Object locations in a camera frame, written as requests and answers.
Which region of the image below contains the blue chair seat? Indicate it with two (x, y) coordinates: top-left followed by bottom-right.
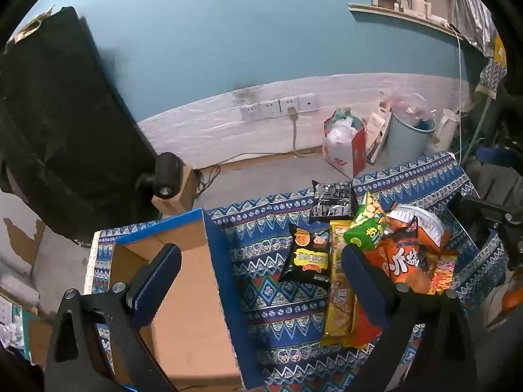
(476, 145), (519, 168)

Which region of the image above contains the crumpled brown paper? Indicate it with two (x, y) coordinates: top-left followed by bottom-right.
(12, 6), (56, 43)

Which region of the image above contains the white door peeling paint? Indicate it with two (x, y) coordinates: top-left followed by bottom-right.
(0, 188), (45, 278)

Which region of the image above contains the flattened cardboard packaging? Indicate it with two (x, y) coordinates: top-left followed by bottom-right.
(365, 108), (393, 164)

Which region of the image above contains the blue patterned blanket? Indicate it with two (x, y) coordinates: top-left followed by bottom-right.
(84, 151), (507, 388)

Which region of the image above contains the orange snack bag white print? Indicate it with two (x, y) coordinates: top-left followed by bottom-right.
(386, 203), (450, 252)

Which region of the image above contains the small orange-red snack bag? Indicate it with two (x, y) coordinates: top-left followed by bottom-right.
(427, 249), (458, 295)

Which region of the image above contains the black silver snack bag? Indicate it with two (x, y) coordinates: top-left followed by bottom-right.
(309, 180), (355, 223)

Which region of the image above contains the large brown cardboard box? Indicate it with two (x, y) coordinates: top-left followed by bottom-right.
(26, 318), (54, 366)

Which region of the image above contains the orange snack bag large lettering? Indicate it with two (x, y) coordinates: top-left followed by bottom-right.
(376, 216), (434, 295)

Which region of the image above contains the black floor cable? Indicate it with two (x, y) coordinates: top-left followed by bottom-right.
(192, 163), (223, 197)

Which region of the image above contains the green snack bag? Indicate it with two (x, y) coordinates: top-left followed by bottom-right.
(343, 191), (389, 252)

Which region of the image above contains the silver foil curtain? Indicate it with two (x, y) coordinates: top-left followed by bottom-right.
(447, 0), (497, 56)

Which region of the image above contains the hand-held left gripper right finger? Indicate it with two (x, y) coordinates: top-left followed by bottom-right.
(341, 244), (479, 392)

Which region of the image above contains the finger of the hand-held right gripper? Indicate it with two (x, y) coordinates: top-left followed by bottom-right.
(461, 194), (516, 227)

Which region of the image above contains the black yellow snack bag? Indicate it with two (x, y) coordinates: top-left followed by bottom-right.
(279, 222), (331, 284)

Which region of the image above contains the clear plastic bag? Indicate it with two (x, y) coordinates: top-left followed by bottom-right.
(384, 90), (434, 131)

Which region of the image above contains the blue cardboard box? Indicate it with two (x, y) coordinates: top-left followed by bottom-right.
(110, 208), (262, 390)

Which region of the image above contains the beige plug with cable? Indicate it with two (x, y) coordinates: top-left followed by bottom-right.
(287, 107), (311, 158)

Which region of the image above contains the grey chevron cloth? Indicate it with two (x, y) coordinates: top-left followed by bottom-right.
(476, 59), (508, 99)

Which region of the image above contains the red white paper bag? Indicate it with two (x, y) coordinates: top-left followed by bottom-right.
(323, 108), (367, 179)

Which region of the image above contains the white kettle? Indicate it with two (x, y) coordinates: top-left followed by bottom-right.
(427, 108), (460, 156)

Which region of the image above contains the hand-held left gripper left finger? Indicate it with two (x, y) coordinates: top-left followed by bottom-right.
(44, 243), (182, 392)

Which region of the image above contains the light blue trash bin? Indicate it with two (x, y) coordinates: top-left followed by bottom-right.
(384, 110), (436, 170)

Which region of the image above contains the teal box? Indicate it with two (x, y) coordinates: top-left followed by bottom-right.
(11, 304), (39, 360)

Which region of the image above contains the long yellow snack packet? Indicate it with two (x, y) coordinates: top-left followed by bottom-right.
(321, 220), (360, 346)

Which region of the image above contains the thin white cable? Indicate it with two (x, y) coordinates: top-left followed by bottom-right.
(449, 24), (466, 164)

